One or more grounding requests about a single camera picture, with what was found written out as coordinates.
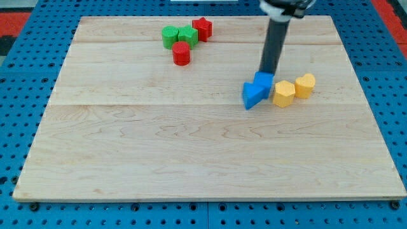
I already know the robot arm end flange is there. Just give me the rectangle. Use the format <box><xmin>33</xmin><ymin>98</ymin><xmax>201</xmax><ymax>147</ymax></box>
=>
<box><xmin>259</xmin><ymin>0</ymin><xmax>316</xmax><ymax>23</ymax></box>

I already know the green star block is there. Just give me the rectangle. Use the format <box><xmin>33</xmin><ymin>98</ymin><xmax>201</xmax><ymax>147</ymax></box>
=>
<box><xmin>178</xmin><ymin>25</ymin><xmax>198</xmax><ymax>50</ymax></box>

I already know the red star block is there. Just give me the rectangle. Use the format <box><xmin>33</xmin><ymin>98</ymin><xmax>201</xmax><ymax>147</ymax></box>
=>
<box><xmin>192</xmin><ymin>17</ymin><xmax>212</xmax><ymax>42</ymax></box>

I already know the blue triangle block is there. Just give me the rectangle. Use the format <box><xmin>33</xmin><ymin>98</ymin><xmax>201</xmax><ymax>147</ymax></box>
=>
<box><xmin>242</xmin><ymin>82</ymin><xmax>270</xmax><ymax>110</ymax></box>

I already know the red cylinder block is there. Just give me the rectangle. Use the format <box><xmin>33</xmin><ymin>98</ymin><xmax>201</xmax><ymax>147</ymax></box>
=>
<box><xmin>172</xmin><ymin>41</ymin><xmax>191</xmax><ymax>66</ymax></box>

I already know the blue cube block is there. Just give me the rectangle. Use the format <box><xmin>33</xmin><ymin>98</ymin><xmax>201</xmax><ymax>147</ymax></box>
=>
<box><xmin>253</xmin><ymin>71</ymin><xmax>274</xmax><ymax>99</ymax></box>

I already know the light wooden board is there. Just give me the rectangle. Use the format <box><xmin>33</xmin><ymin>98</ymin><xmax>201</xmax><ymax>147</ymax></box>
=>
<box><xmin>13</xmin><ymin>16</ymin><xmax>406</xmax><ymax>202</ymax></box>

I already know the yellow hexagon block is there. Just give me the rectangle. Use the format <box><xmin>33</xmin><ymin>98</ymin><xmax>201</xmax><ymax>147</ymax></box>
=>
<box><xmin>272</xmin><ymin>81</ymin><xmax>295</xmax><ymax>108</ymax></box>

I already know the green cylinder block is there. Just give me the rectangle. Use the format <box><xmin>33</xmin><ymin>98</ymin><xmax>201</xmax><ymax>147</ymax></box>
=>
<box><xmin>162</xmin><ymin>25</ymin><xmax>179</xmax><ymax>50</ymax></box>

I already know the yellow heart block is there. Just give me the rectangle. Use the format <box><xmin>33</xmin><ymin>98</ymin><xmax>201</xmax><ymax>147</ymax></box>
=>
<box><xmin>294</xmin><ymin>73</ymin><xmax>316</xmax><ymax>99</ymax></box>

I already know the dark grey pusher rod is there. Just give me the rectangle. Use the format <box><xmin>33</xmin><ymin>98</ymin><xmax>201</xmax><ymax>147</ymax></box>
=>
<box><xmin>259</xmin><ymin>19</ymin><xmax>289</xmax><ymax>74</ymax></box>

